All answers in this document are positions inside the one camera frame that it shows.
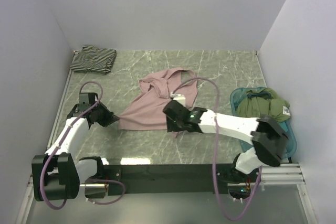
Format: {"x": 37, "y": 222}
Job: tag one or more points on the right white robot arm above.
{"x": 267, "y": 138}

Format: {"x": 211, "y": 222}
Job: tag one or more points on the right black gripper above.
{"x": 171, "y": 126}

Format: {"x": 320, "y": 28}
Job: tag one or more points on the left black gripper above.
{"x": 108, "y": 116}

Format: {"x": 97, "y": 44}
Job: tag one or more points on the pink tank top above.
{"x": 145, "y": 112}

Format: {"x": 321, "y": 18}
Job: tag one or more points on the aluminium rail frame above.
{"x": 276, "y": 201}

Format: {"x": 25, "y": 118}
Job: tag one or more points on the black base beam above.
{"x": 154, "y": 179}

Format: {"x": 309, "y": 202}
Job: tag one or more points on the green tank top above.
{"x": 264, "y": 101}

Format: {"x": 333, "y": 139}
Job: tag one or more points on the teal plastic bin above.
{"x": 239, "y": 94}

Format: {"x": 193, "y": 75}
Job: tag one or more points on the striped folded tank top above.
{"x": 94, "y": 59}

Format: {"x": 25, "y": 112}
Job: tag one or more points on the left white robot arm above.
{"x": 56, "y": 176}

